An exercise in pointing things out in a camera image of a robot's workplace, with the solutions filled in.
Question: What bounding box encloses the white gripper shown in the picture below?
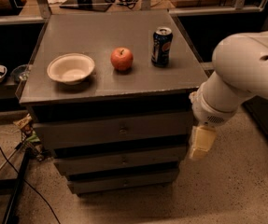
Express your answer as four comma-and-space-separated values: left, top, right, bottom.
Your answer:
189, 90, 236, 161

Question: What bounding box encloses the grey top drawer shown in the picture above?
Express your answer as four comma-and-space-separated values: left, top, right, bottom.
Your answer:
35, 111, 193, 149

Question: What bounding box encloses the grey drawer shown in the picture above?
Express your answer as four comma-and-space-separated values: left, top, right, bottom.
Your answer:
67, 168, 179, 194
35, 111, 193, 149
54, 144, 187, 176

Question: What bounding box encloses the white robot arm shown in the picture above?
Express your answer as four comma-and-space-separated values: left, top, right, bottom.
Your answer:
189, 31, 268, 161

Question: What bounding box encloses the grey drawer cabinet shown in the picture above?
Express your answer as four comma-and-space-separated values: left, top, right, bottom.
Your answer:
20, 10, 206, 182

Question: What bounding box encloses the grey middle drawer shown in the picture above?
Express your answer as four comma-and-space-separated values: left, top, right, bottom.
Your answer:
54, 144, 187, 176

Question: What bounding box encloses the grey bottom drawer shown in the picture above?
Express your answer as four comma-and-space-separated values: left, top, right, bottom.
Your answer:
67, 168, 179, 194

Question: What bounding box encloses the grey side shelf beam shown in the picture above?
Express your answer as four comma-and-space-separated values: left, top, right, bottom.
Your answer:
201, 62, 214, 71

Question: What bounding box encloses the blue pepsi can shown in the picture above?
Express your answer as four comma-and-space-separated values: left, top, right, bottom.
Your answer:
151, 27, 173, 67

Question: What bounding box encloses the red apple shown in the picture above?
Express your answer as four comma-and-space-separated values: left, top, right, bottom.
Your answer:
110, 47, 134, 71

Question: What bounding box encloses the white paper bowl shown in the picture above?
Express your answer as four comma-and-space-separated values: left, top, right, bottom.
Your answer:
47, 53, 95, 85

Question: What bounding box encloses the snack bag on floor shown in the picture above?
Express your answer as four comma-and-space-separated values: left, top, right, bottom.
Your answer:
13, 114, 45, 161

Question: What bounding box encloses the black monitor stand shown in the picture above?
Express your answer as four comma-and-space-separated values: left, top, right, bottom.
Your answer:
59, 0, 111, 12

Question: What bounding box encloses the clear glass bowl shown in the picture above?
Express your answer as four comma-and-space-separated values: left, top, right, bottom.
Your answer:
10, 64, 31, 83

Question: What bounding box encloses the black stand leg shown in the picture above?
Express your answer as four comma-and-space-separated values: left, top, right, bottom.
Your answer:
2, 152, 29, 224

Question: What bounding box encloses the black floor cable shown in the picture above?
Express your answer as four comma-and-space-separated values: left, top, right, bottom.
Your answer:
0, 124, 62, 224

